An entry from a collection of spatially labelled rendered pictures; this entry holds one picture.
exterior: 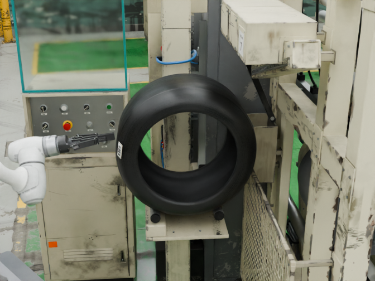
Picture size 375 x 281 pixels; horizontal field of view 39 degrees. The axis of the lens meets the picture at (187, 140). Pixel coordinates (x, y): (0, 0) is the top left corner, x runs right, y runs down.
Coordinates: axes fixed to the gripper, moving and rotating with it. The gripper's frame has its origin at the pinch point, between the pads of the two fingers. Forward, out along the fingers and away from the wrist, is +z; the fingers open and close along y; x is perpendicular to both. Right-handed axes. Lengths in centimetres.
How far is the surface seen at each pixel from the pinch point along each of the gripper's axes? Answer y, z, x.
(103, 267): 58, -27, 105
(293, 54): -45, 71, -35
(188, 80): 0.6, 38.3, -19.0
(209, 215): 7, 39, 50
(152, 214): -9.4, 13.8, 35.3
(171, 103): -12.3, 29.7, -14.4
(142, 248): 102, -6, 125
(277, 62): -35, 68, -31
